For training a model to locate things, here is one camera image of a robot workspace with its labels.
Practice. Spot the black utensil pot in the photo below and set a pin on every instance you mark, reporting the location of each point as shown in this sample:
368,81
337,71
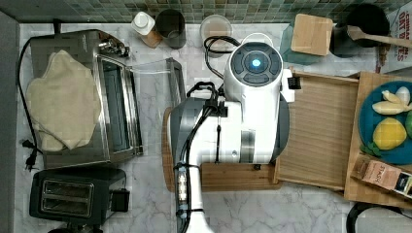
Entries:
370,18

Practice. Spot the green toy leaf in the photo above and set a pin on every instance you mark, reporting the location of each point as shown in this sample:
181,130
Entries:
371,149

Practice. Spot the black two-slot toaster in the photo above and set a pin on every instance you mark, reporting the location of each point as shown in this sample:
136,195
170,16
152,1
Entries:
79,195

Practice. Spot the tea box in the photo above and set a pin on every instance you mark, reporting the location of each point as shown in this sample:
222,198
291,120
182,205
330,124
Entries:
385,176

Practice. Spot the silver toaster oven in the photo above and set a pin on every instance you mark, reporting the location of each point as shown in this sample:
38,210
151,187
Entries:
127,92

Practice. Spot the yellow toy lemon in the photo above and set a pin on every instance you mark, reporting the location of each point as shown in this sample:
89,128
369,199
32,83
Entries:
389,134

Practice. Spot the teal plate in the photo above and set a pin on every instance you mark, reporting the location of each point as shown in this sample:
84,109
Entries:
368,120

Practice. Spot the white-capped bottle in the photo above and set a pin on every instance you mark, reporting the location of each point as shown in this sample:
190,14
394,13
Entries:
144,25

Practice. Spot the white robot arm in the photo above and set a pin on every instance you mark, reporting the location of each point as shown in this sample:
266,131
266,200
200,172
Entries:
248,121

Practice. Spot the wooden drawer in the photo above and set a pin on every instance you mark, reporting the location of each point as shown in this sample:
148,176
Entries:
321,125

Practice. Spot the oat bites cereal box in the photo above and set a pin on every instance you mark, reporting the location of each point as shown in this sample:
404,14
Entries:
395,57

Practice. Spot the beige cloth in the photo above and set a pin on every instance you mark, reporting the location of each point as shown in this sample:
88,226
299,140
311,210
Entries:
64,103

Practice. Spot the dark grey cup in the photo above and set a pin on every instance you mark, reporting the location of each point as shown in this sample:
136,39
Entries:
171,26

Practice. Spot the green toy fruit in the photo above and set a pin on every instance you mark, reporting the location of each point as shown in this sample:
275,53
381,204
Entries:
408,124

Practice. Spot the plush peeled banana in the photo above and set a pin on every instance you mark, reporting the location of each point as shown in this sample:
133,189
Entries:
394,103

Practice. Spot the teal canister with bamboo lid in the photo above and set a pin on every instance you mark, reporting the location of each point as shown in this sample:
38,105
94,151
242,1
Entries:
306,40

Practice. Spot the clear pasta jar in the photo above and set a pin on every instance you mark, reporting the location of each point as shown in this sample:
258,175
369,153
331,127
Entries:
216,25

